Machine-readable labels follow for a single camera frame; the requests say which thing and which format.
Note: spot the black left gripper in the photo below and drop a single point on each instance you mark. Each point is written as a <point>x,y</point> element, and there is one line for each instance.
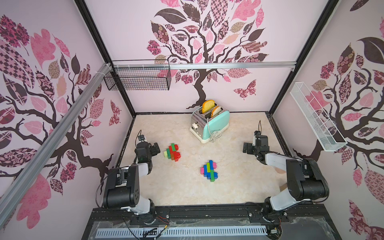
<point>154,152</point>

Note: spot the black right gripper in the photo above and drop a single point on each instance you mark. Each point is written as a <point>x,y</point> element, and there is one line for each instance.
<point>247,147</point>

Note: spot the red long lego brick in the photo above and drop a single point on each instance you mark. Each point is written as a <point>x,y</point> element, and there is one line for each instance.
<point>175,154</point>
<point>172,157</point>

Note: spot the blue long lego brick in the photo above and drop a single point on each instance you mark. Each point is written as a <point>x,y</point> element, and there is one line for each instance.
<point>211,165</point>

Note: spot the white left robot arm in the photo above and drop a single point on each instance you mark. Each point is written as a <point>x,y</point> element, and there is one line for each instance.
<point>122,189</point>

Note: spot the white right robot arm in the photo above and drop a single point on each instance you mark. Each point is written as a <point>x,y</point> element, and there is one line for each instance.
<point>305,182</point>

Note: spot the mint and cream toaster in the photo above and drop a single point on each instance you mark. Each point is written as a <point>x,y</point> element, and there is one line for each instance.
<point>207,129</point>

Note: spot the toast slice right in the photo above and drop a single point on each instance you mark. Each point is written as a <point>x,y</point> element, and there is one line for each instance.
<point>215,111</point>

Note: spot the toast slice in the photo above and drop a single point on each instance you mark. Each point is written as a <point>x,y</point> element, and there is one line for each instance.
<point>215,111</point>
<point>208,105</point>

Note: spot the toast slice left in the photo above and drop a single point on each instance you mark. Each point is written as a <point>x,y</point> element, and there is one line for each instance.
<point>208,105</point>

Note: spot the black wire basket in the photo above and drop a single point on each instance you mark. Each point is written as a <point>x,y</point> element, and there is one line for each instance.
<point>139,75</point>

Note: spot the white wire shelf basket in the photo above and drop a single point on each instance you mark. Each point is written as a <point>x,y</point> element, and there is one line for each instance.
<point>312,105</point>

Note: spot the white slotted cable duct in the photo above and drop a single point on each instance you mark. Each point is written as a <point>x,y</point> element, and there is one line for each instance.
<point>180,232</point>

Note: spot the aluminium rail back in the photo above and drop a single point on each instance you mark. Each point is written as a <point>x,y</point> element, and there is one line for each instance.
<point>212,65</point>

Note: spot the aluminium rail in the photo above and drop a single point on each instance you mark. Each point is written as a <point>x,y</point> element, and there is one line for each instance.
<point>212,65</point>
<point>22,183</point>

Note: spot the aluminium rail left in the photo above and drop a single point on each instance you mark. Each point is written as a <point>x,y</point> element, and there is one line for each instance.
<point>22,183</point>

